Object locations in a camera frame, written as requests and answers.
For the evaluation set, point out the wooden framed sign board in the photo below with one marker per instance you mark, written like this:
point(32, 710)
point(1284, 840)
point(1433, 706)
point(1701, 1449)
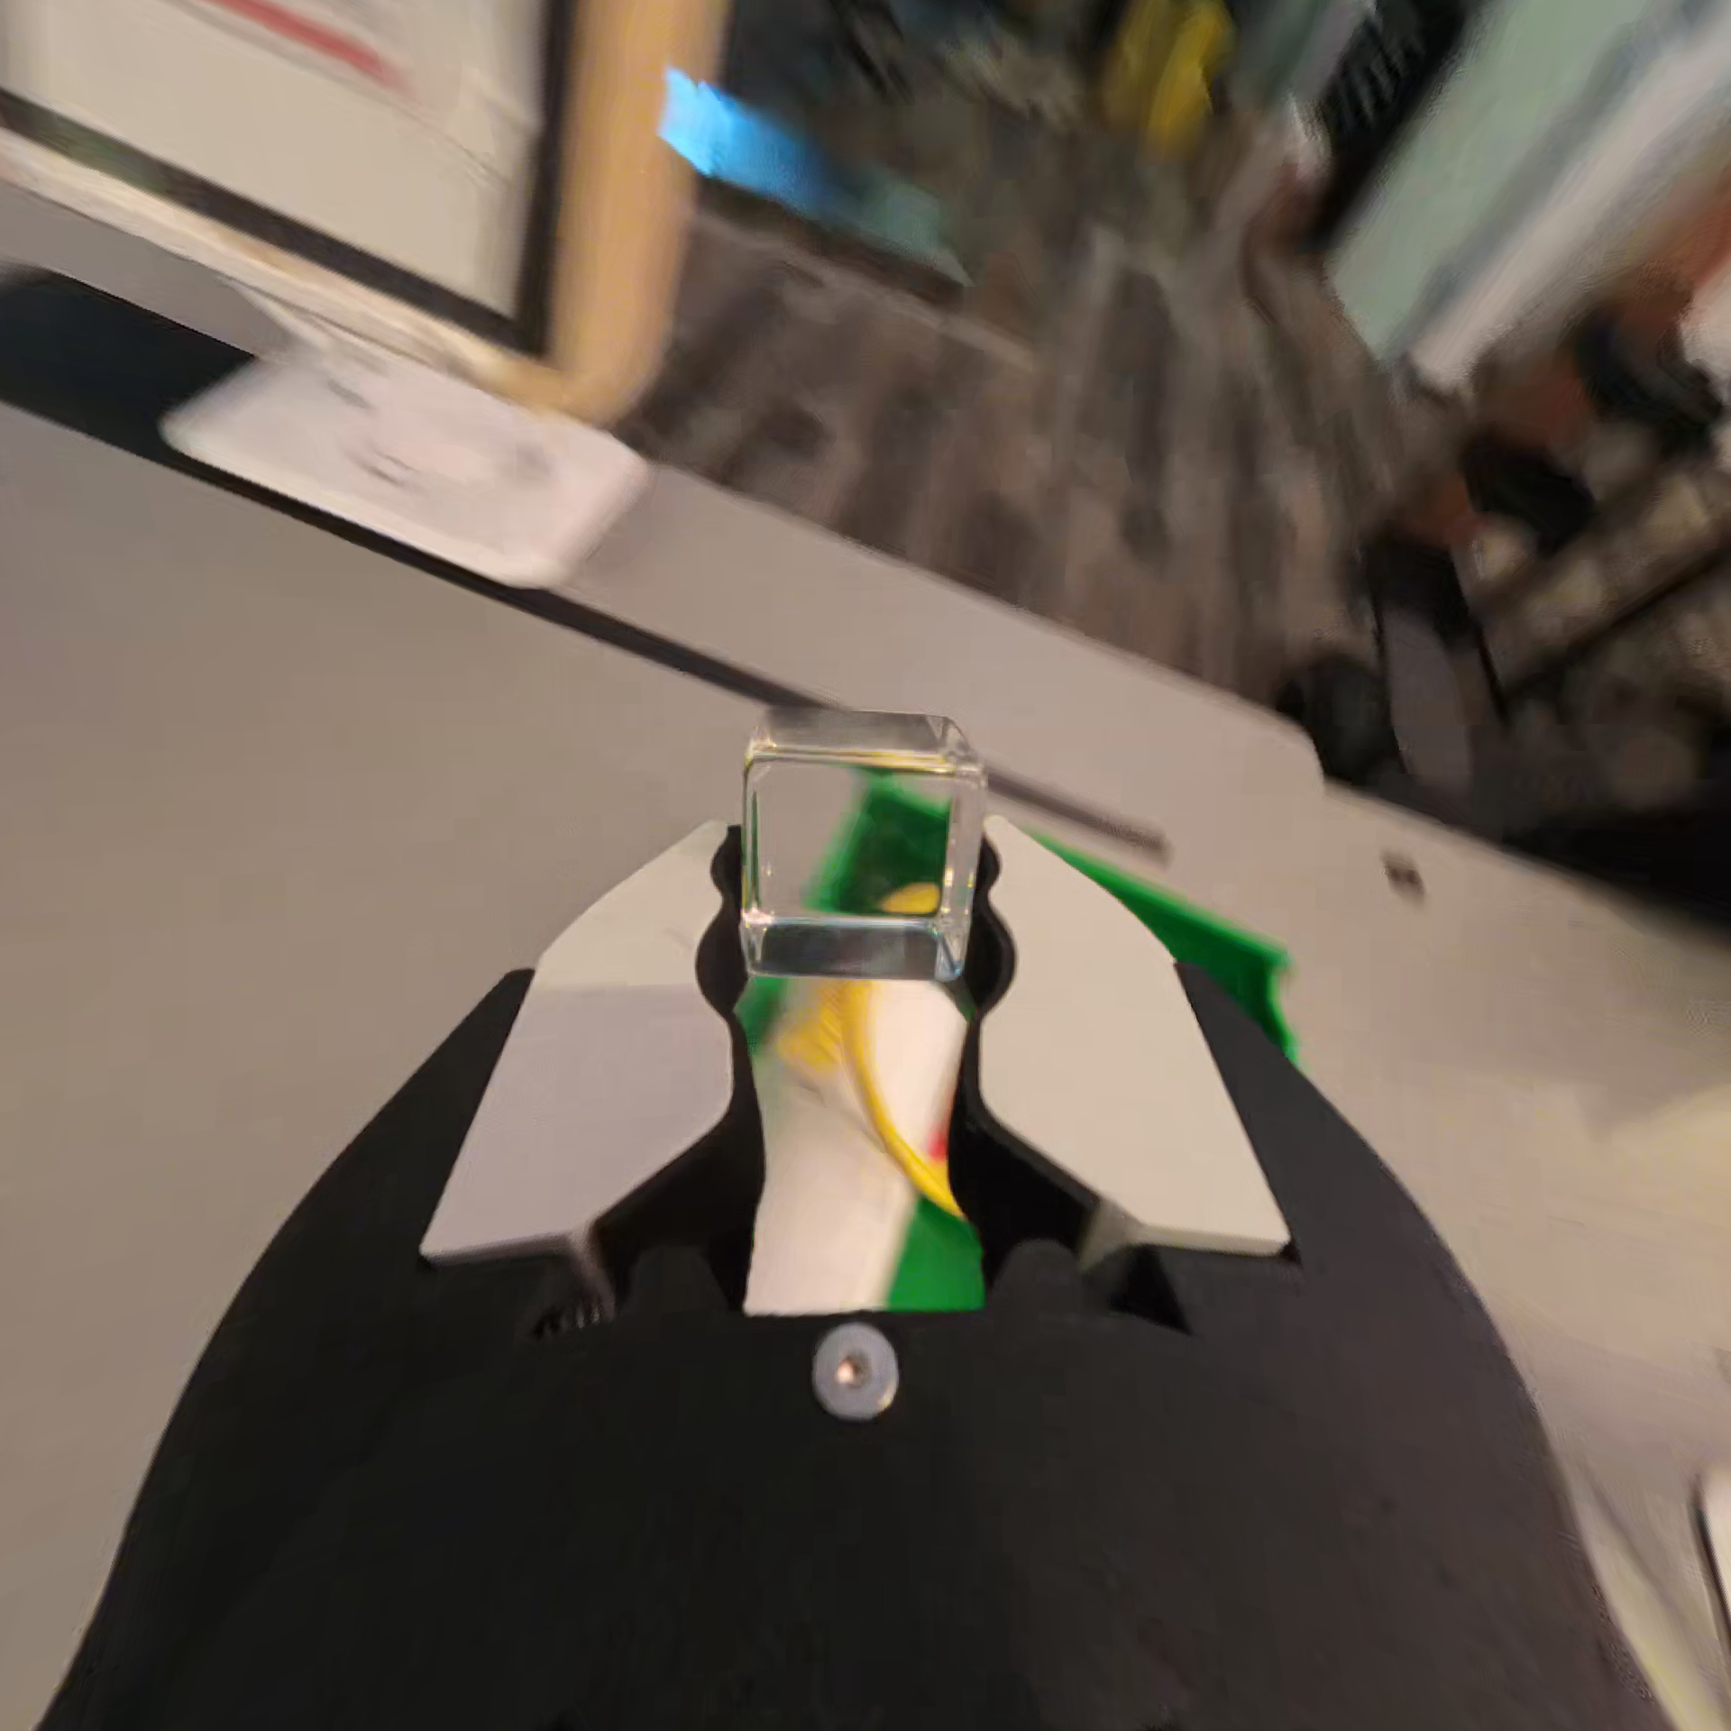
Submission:
point(635, 202)

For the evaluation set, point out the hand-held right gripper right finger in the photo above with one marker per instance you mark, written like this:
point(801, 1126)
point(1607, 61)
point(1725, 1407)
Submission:
point(1122, 1083)

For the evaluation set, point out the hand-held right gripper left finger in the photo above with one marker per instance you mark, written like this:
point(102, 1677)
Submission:
point(594, 1083)

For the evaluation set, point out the yellow plastic box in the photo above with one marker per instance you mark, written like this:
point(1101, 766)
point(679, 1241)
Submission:
point(1163, 69)

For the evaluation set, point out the clear acrylic cube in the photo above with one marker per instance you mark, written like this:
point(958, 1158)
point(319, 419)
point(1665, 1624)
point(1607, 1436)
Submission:
point(852, 838)

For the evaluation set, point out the metal desk screw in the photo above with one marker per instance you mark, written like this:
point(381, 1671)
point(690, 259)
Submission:
point(1403, 878)

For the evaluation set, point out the green plastic bin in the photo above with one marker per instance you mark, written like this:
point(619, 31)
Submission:
point(1203, 934)

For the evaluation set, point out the white pad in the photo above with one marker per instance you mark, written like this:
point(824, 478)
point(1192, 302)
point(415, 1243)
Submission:
point(1718, 1541)

